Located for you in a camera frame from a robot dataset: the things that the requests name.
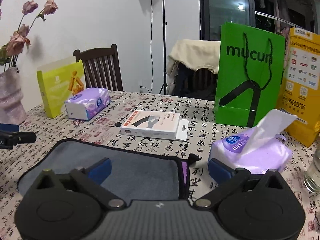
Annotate purple grey towel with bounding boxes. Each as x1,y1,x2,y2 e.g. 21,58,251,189
17,139,199,204

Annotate pink textured vase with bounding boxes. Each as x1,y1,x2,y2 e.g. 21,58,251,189
0,67,27,125

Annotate clear drinking glass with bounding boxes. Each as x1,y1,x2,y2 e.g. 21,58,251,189
304,147,320,193

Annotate open purple tissue pack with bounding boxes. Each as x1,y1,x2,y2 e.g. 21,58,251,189
207,109,297,181

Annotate yellow-green snack box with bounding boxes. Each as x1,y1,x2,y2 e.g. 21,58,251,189
37,56,86,118

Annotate left purple tissue pack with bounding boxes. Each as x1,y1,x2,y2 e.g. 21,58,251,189
65,88,111,121

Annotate dried pink roses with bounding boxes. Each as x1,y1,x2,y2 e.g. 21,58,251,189
1,0,59,71

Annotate calligraphy print tablecloth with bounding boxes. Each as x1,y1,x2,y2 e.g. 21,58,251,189
0,89,320,240

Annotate dark wooden chair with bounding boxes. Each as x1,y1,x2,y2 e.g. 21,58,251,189
73,44,123,91

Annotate yellow paper bag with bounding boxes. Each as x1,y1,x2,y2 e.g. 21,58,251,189
277,28,319,147

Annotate white flat product box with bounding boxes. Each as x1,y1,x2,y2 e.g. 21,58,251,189
120,110,189,141

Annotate green mucun paper bag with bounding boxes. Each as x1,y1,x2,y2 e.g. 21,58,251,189
214,22,285,127

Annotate chair with cream cloth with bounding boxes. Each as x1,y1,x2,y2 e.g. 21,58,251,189
167,39,221,101

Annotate dark framed window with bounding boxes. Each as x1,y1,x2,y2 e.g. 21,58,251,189
200,0,319,41

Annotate studio light on stand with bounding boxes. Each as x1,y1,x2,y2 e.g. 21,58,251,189
145,0,171,95

